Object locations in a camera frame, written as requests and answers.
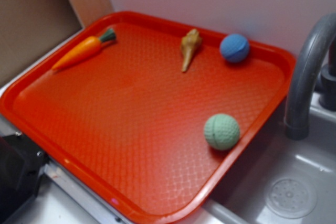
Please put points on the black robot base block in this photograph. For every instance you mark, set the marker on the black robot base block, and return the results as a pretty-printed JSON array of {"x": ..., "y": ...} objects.
[{"x": 22, "y": 166}]

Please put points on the green foam ball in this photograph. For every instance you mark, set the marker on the green foam ball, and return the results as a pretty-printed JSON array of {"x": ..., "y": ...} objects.
[{"x": 221, "y": 132}]

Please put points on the blue foam ball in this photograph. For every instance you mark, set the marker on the blue foam ball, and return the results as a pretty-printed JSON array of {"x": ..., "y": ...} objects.
[{"x": 234, "y": 48}]

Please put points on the red plastic tray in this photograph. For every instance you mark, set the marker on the red plastic tray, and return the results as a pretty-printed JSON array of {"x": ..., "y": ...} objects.
[{"x": 129, "y": 124}]

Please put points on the tan conch seashell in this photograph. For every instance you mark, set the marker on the tan conch seashell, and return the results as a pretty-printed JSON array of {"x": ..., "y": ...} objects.
[{"x": 189, "y": 45}]

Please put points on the orange toy carrot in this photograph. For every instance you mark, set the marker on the orange toy carrot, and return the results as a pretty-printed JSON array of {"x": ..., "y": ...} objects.
[{"x": 84, "y": 50}]

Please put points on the grey toy faucet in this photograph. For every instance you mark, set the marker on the grey toy faucet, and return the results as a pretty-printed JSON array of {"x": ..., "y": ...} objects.
[{"x": 316, "y": 63}]

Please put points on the grey toy sink basin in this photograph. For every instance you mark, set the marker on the grey toy sink basin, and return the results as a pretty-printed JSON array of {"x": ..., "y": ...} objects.
[{"x": 279, "y": 180}]

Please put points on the brown cardboard panel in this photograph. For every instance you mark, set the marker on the brown cardboard panel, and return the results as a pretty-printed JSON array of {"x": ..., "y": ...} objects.
[{"x": 31, "y": 28}]

